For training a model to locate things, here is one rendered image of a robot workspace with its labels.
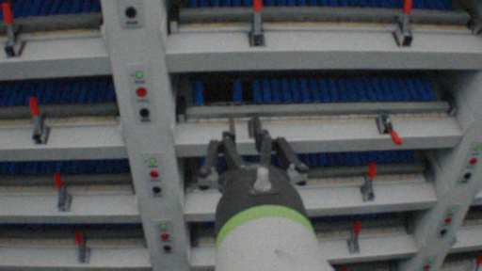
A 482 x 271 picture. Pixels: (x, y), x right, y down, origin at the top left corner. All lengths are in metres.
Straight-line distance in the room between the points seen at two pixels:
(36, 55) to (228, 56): 0.34
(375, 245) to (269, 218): 0.80
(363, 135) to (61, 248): 0.81
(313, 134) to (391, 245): 0.45
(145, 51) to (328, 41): 0.32
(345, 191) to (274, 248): 0.67
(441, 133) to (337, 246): 0.40
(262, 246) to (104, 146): 0.56
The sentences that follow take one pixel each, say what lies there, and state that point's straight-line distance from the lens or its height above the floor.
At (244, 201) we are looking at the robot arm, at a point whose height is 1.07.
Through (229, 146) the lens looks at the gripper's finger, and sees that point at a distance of 0.53.
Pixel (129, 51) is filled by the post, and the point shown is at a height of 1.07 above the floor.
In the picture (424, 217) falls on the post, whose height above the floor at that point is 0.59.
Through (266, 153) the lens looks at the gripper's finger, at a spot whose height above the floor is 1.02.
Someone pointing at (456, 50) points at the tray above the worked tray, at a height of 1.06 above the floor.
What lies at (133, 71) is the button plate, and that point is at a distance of 0.71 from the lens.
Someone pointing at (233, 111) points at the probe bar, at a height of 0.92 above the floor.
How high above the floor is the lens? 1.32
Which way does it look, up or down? 34 degrees down
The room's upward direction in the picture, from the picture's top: straight up
